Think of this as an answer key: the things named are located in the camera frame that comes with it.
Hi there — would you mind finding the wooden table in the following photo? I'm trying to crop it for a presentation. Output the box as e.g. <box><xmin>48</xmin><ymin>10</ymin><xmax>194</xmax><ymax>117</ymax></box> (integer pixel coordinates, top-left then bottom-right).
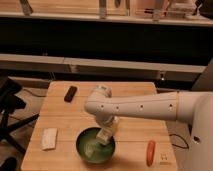
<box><xmin>21</xmin><ymin>81</ymin><xmax>177</xmax><ymax>171</ymax></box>

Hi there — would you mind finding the black rectangular remote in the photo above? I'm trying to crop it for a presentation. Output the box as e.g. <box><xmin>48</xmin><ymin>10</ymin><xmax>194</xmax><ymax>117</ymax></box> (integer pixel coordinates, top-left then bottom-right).
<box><xmin>64</xmin><ymin>86</ymin><xmax>77</xmax><ymax>102</ymax></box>

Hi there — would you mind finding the orange carrot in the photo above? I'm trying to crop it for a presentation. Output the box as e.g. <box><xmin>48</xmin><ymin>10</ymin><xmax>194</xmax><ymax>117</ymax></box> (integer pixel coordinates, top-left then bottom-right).
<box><xmin>146</xmin><ymin>140</ymin><xmax>156</xmax><ymax>167</ymax></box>

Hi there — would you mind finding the black cable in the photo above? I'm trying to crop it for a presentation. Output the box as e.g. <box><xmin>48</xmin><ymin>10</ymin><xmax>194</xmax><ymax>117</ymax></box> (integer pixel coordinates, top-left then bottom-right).
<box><xmin>168</xmin><ymin>133</ymin><xmax>191</xmax><ymax>151</ymax></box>

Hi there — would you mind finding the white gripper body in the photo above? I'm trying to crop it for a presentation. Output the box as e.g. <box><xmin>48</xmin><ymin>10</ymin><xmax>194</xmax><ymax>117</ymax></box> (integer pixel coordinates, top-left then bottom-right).
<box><xmin>96</xmin><ymin>117</ymin><xmax>119</xmax><ymax>145</ymax></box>

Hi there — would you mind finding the translucent plastic cup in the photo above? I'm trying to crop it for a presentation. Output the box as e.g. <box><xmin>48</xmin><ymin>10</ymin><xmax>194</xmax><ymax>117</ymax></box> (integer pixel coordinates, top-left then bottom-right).
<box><xmin>97</xmin><ymin>85</ymin><xmax>112</xmax><ymax>97</ymax></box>

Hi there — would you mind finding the green ceramic bowl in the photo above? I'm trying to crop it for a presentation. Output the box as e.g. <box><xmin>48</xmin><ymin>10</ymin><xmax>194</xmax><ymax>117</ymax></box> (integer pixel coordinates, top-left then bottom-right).
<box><xmin>76</xmin><ymin>127</ymin><xmax>116</xmax><ymax>164</ymax></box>

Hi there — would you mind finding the black office chair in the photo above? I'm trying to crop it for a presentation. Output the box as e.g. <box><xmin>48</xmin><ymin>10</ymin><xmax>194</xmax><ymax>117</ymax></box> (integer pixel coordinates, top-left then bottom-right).
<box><xmin>0</xmin><ymin>76</ymin><xmax>40</xmax><ymax>171</ymax></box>

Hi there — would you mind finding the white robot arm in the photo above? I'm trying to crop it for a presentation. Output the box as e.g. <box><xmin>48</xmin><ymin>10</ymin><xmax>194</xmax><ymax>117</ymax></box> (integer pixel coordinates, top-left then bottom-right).
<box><xmin>85</xmin><ymin>90</ymin><xmax>213</xmax><ymax>171</ymax></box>

